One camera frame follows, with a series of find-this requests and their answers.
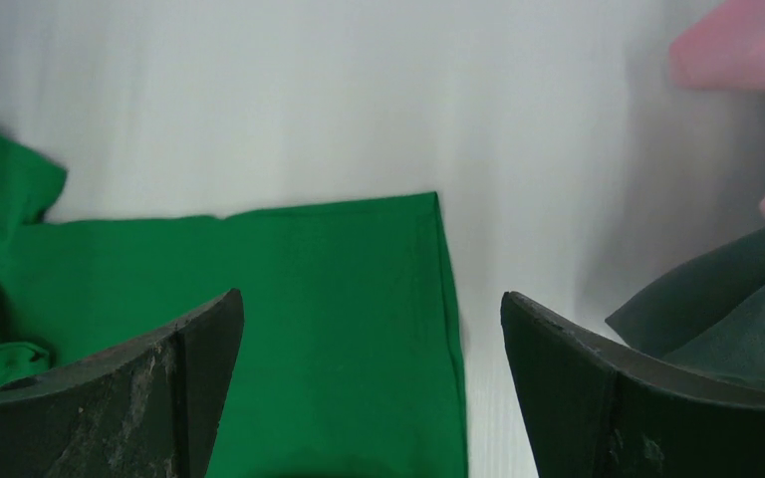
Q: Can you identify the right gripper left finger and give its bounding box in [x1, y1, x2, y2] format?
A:
[0, 289, 244, 477]

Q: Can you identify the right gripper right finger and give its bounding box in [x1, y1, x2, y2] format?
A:
[501, 292, 765, 477]

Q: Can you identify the green t shirt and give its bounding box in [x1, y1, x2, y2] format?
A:
[0, 135, 468, 477]

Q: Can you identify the grey t shirt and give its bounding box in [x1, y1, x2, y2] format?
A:
[606, 227, 765, 388]

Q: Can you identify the pink t shirt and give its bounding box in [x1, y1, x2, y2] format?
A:
[668, 1, 765, 218]

